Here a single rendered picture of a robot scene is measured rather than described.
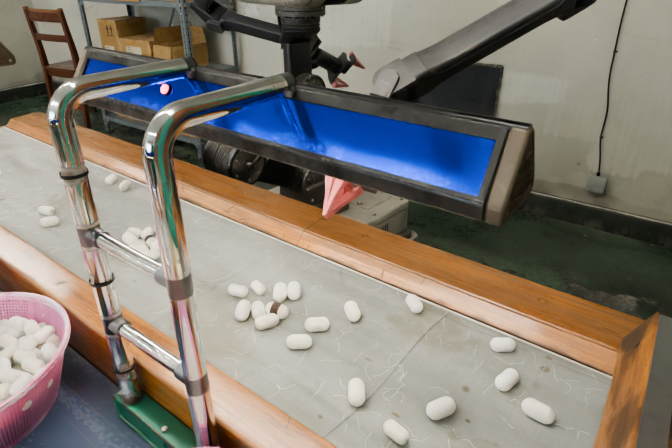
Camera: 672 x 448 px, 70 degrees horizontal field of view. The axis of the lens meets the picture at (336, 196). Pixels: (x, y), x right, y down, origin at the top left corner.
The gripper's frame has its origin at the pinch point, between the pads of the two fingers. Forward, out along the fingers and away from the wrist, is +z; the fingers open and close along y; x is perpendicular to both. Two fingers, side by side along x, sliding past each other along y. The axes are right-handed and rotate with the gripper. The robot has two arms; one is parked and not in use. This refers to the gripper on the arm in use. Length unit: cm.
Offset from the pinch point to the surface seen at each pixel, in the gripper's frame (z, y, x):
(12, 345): 37.6, -24.1, -17.5
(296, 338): 19.3, 7.4, -3.4
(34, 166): 13, -90, 4
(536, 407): 13.4, 36.9, 1.8
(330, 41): -138, -140, 126
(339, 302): 11.7, 6.1, 5.6
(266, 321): 19.2, 1.5, -3.1
